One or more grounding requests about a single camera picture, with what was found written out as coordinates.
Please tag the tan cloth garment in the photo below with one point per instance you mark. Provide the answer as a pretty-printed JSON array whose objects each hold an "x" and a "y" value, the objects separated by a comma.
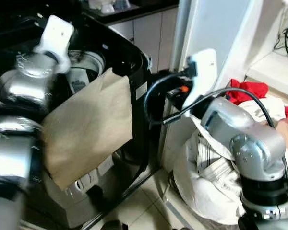
[{"x": 86, "y": 124}]

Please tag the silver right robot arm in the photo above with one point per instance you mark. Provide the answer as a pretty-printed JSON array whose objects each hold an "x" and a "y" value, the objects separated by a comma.
[{"x": 249, "y": 139}]

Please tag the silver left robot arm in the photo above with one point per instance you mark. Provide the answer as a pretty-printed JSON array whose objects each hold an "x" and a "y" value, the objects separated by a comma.
[{"x": 19, "y": 91}]

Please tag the black top-load washing machine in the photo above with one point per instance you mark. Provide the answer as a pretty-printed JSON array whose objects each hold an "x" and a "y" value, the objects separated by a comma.
[{"x": 129, "y": 52}]

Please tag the white countertop appliance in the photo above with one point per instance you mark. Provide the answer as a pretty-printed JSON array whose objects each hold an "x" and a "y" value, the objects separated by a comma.
[{"x": 106, "y": 5}]

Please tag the white kitchen cabinet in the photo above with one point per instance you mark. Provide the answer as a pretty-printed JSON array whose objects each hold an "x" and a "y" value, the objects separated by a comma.
[{"x": 149, "y": 33}]

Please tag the white striped laundry pile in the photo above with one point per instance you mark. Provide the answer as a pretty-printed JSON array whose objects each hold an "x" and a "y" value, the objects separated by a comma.
[{"x": 206, "y": 182}]

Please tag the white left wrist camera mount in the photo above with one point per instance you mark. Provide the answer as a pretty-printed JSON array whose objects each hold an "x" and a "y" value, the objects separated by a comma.
[{"x": 57, "y": 33}]

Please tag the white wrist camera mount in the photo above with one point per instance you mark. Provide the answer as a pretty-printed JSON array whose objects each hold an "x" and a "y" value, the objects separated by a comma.
[
  {"x": 57, "y": 33},
  {"x": 204, "y": 64}
]

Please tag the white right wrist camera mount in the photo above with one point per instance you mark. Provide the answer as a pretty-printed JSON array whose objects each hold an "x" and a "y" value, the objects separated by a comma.
[{"x": 204, "y": 64}]

